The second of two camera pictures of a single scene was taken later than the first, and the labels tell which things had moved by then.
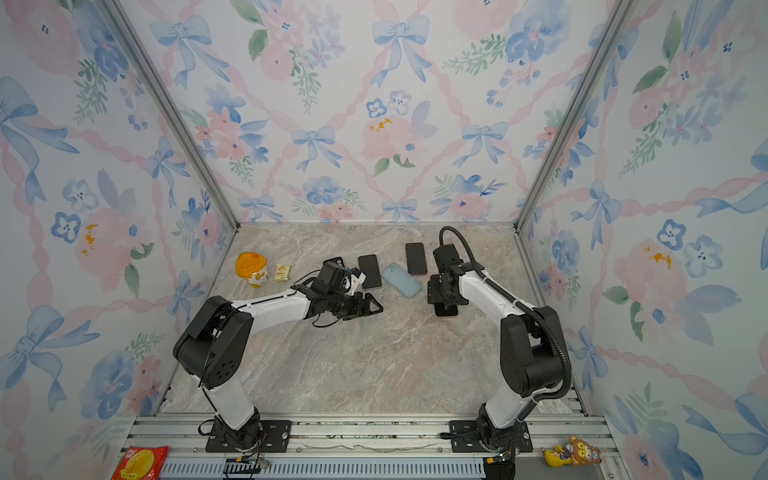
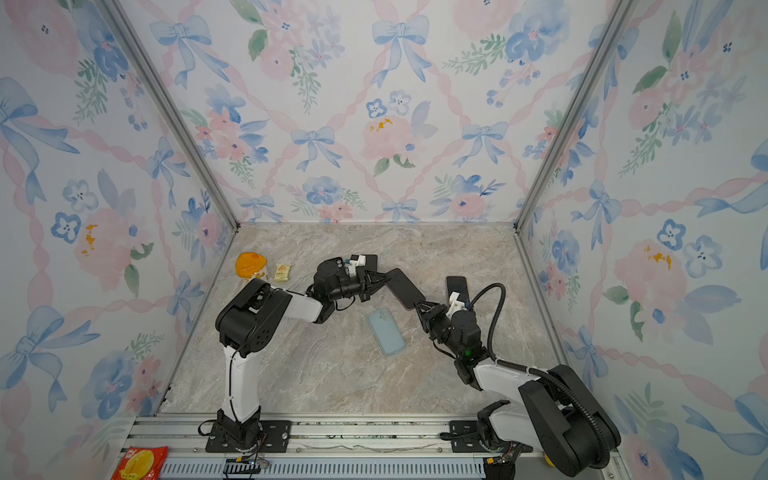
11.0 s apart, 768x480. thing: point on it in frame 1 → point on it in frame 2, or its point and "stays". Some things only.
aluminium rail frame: [366, 450] stays
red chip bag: [141, 463] stays
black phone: [416, 261] → [403, 288]
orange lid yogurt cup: [252, 267] stays
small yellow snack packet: [282, 272] stays
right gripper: [433, 295] → [434, 317]
